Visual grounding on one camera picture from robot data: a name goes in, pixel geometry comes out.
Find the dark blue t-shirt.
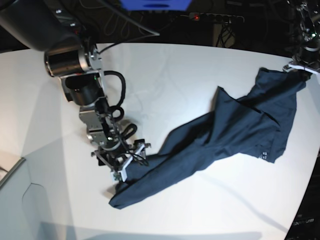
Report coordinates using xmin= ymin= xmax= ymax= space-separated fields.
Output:
xmin=109 ymin=68 xmax=308 ymax=210

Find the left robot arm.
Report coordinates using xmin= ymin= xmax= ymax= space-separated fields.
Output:
xmin=288 ymin=0 xmax=320 ymax=74

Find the blue plastic bin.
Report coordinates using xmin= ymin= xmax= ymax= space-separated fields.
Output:
xmin=120 ymin=0 xmax=192 ymax=11

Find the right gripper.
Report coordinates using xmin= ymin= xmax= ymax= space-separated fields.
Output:
xmin=91 ymin=139 xmax=151 ymax=169

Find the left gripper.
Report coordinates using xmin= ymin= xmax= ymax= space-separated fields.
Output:
xmin=292 ymin=46 xmax=320 ymax=68

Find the black power strip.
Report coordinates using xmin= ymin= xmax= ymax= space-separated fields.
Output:
xmin=181 ymin=12 xmax=245 ymax=24

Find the grey looped cable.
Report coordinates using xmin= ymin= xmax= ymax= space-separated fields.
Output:
xmin=103 ymin=9 xmax=161 ymax=36

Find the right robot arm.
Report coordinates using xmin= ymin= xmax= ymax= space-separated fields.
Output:
xmin=0 ymin=0 xmax=149 ymax=174

